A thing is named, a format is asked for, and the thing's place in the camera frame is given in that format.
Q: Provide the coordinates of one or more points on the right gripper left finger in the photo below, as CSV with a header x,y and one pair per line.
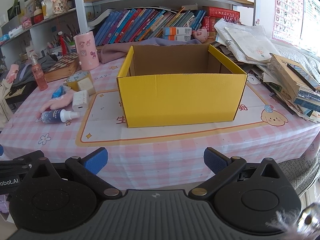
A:
x,y
86,169

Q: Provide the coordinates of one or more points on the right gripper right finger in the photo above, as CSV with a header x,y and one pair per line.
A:
x,y
225,170

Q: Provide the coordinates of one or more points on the dark blue spray bottle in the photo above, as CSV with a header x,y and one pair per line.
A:
x,y
58,116

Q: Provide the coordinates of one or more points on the white power adapter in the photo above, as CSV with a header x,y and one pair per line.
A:
x,y
80,101

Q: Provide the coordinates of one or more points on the pink knit glove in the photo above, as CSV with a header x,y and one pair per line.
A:
x,y
56,103

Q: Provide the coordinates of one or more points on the cream white block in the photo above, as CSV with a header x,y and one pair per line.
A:
x,y
86,84

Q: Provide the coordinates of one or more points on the pink checkered tablecloth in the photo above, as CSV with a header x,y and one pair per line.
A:
x,y
152,157

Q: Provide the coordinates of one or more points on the blue crumpled wrapper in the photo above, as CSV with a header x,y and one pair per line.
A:
x,y
62,90

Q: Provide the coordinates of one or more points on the yellow tape roll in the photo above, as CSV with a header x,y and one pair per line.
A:
x,y
73,80

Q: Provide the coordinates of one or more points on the pink spray bottle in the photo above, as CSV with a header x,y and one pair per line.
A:
x,y
38,73

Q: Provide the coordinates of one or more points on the wooden chess box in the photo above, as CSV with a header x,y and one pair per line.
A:
x,y
65,67

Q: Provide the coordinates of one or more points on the yellow cardboard box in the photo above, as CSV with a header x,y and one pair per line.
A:
x,y
179,85

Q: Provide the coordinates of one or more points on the brown cardboard book stack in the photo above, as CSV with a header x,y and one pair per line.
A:
x,y
293,85

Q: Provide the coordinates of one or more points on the purple pink cloth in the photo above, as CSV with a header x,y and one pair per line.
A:
x,y
111,52

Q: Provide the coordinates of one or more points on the pink cylinder container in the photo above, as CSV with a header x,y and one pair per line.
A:
x,y
86,50

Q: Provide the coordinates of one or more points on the pile of papers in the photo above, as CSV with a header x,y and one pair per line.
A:
x,y
249,44

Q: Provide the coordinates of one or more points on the pink pig plush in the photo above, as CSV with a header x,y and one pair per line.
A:
x,y
200,34

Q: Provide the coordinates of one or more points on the orange white boxes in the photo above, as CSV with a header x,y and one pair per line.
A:
x,y
182,34

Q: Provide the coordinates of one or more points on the row of books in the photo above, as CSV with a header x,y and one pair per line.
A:
x,y
139,24

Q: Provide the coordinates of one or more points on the red thick book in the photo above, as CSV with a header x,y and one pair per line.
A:
x,y
215,14

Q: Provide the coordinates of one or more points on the white shelf unit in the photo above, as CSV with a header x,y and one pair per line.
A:
x,y
88,14

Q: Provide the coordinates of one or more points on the alphabet wall poster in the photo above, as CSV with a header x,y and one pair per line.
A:
x,y
288,21

